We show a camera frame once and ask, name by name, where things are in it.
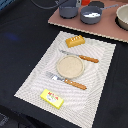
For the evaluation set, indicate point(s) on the yellow butter box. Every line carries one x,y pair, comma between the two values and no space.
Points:
52,98

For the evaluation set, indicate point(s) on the pink toy stove board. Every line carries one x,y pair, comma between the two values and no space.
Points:
106,27

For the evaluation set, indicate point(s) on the wooden handled knife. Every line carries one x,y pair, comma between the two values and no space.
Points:
81,56

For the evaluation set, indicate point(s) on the wooden handled fork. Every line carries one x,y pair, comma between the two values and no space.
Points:
67,81

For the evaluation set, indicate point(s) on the red tomato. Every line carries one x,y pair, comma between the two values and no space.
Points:
85,2

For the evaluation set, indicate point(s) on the grey cooking pot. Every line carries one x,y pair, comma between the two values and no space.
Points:
69,8

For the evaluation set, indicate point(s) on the woven beige placemat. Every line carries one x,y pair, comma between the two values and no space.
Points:
79,105

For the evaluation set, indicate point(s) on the beige bowl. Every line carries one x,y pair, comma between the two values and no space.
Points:
122,14

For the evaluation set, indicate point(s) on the round wooden plate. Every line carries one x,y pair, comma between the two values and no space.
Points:
70,66

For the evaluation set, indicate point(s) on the grey saucepan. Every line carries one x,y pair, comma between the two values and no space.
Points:
88,10

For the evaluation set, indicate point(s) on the orange bread loaf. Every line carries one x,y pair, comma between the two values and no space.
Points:
75,41

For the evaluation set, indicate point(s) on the white toy fish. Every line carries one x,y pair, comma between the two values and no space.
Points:
92,15

